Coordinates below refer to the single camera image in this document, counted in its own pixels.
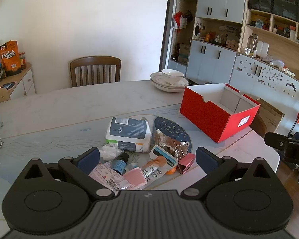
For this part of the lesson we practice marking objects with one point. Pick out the round blue coaster mat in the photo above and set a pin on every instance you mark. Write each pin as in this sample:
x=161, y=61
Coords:
x=6, y=86

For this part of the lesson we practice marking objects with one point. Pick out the orange bottle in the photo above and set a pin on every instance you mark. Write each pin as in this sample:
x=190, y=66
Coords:
x=207, y=37

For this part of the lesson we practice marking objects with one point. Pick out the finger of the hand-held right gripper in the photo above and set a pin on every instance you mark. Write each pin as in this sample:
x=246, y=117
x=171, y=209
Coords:
x=274, y=139

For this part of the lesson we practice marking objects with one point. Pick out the white bowl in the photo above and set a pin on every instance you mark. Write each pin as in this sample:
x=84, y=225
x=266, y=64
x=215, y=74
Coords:
x=172, y=76

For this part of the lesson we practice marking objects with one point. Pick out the red cardboard box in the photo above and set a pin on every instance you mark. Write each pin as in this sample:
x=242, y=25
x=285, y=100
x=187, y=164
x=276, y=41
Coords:
x=209, y=118

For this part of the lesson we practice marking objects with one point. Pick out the white plastic containers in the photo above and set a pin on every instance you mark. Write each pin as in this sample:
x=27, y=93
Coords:
x=263, y=47

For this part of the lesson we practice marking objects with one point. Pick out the dark bottle with blue label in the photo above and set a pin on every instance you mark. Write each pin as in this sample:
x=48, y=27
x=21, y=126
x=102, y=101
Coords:
x=120, y=163

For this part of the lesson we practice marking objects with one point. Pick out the small wooden box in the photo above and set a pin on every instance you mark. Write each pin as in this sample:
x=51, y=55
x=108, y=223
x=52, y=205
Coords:
x=231, y=45

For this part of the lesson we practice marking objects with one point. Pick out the white wall cabinet unit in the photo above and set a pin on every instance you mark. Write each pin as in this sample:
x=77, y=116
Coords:
x=214, y=2

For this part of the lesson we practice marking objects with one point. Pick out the stack of white dishes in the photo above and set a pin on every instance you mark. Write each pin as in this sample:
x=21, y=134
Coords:
x=157, y=78

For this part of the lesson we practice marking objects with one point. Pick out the white tissue pack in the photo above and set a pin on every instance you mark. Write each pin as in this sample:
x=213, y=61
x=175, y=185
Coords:
x=128, y=130

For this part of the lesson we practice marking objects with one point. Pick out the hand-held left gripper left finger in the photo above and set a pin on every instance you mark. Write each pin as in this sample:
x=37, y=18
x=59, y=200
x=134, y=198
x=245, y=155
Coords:
x=88, y=158

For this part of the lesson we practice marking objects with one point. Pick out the white deep plate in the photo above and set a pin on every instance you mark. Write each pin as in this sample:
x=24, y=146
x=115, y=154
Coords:
x=169, y=89

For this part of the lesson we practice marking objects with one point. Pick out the dark blue round placemat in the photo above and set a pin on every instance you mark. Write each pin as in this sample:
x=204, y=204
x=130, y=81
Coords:
x=175, y=127

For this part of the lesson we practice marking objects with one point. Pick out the small orange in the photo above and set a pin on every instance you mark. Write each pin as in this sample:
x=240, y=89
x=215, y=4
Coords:
x=172, y=170

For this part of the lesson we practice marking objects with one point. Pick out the crumpled white tissue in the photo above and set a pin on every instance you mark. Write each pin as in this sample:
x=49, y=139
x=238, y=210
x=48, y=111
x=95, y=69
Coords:
x=109, y=151

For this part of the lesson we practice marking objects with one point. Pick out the pink binder clip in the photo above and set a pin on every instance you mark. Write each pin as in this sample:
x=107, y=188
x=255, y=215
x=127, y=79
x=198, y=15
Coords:
x=185, y=163

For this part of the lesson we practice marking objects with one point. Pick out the pink and white packet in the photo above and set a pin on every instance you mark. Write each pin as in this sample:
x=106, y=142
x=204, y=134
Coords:
x=103, y=176

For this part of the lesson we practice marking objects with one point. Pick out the cardboard box in cabinet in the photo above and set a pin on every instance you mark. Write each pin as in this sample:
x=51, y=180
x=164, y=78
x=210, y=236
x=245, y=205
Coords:
x=184, y=53

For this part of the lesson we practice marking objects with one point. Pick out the sauce jar with red lid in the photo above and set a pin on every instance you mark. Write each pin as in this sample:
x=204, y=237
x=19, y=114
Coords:
x=22, y=61

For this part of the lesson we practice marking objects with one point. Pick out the red plastic bag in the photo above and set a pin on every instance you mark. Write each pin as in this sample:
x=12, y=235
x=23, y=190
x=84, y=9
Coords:
x=180, y=20

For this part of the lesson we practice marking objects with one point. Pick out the pink paper cupcake liners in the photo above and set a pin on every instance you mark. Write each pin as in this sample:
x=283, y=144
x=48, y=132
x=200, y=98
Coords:
x=134, y=178

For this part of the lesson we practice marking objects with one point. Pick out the small white and blue cap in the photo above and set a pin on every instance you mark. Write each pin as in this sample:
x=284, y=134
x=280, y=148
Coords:
x=131, y=166

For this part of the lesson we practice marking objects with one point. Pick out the orange snack bag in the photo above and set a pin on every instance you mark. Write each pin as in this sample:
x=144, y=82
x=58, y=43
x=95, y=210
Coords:
x=10, y=58

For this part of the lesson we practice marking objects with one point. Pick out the white sideboard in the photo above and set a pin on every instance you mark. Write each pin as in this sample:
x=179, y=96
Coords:
x=22, y=82

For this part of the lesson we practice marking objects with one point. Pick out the tall clear glass jar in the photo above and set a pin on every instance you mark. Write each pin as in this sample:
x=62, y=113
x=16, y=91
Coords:
x=251, y=43

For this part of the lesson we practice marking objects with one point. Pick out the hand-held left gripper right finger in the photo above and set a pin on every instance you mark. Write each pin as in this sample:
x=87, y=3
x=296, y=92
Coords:
x=208, y=160

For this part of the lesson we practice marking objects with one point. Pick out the large flat cardboard box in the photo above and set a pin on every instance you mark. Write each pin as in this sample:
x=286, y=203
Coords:
x=271, y=115

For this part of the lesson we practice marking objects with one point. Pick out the brown snack packet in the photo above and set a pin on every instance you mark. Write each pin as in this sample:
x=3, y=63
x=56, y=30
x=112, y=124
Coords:
x=165, y=140

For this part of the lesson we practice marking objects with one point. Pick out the white chicken foot snack packet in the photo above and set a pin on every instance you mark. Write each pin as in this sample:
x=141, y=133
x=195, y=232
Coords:
x=162, y=158

